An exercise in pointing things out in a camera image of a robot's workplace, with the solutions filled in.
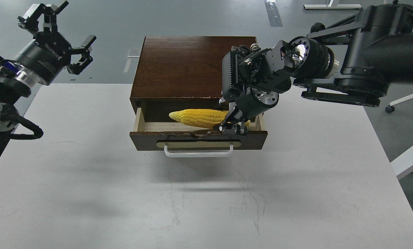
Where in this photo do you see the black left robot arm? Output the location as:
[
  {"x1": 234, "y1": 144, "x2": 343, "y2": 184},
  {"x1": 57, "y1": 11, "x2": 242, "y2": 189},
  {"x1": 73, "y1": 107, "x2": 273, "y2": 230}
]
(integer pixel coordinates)
[{"x1": 0, "y1": 0, "x2": 96, "y2": 156}]

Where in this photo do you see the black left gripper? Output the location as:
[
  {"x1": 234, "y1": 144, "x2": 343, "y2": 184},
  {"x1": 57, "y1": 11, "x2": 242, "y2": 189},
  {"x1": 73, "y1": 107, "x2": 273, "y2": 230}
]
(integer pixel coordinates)
[{"x1": 12, "y1": 0, "x2": 97, "y2": 86}]

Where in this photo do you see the wooden drawer with white handle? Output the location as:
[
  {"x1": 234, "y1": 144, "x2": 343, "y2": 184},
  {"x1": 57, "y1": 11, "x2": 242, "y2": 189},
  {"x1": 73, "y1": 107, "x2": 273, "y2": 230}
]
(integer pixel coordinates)
[{"x1": 130, "y1": 108, "x2": 268, "y2": 153}]

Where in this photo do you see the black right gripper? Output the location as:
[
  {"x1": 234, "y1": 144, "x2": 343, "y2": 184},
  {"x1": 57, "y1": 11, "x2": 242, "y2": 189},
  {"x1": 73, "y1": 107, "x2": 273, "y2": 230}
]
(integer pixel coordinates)
[{"x1": 219, "y1": 48, "x2": 280, "y2": 136}]

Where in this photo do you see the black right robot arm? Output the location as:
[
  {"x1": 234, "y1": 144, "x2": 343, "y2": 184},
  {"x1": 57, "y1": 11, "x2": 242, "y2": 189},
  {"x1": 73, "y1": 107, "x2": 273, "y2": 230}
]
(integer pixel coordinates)
[{"x1": 213, "y1": 0, "x2": 413, "y2": 136}]

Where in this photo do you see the dark wooden drawer cabinet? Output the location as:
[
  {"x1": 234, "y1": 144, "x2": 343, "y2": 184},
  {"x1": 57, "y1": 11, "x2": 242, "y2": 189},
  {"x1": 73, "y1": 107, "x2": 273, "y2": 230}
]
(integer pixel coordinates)
[{"x1": 130, "y1": 36, "x2": 257, "y2": 122}]

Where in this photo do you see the white table leg base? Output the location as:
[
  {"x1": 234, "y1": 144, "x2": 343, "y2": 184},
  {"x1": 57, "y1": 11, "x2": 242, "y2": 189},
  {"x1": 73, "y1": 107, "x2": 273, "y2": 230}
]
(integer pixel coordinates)
[{"x1": 303, "y1": 0, "x2": 362, "y2": 10}]

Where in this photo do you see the yellow corn cob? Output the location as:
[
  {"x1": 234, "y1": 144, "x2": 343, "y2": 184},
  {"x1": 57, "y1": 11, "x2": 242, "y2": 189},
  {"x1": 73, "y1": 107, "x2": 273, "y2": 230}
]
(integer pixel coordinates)
[{"x1": 168, "y1": 109, "x2": 251, "y2": 130}]

